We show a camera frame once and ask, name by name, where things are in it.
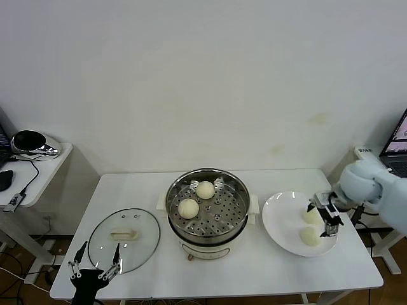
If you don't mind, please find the perforated steel steamer basket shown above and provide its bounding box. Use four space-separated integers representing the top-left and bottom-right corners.
155 167 260 241

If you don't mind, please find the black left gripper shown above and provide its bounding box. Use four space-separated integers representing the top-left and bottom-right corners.
67 240 123 305

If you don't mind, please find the black power adapter cable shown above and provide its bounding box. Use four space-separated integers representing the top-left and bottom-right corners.
349 203 379 229

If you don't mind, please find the white steamed baozi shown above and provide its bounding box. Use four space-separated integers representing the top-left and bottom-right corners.
177 199 200 220
300 227 322 247
302 208 324 225
195 180 216 200

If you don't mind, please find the white round plate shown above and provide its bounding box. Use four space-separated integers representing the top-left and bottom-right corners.
261 190 339 257

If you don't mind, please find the white side table with headset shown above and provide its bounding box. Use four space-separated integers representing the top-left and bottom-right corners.
0 142 102 285

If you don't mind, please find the open dark grey laptop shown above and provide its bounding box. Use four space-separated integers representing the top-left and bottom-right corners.
378 108 407 179

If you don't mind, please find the black cable on side table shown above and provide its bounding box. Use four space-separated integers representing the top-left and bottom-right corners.
6 152 41 195

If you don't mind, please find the white floor cable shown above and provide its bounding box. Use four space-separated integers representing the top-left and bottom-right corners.
0 266 52 292

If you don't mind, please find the glass lid with cream handle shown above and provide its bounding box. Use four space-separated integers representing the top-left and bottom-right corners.
88 208 162 275

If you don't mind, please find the cream electric cooking pot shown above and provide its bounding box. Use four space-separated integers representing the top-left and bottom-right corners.
167 213 258 262

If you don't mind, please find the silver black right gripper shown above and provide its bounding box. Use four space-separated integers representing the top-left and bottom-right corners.
305 191 343 238

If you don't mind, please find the black computer mouse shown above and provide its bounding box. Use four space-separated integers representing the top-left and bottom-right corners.
0 170 15 192

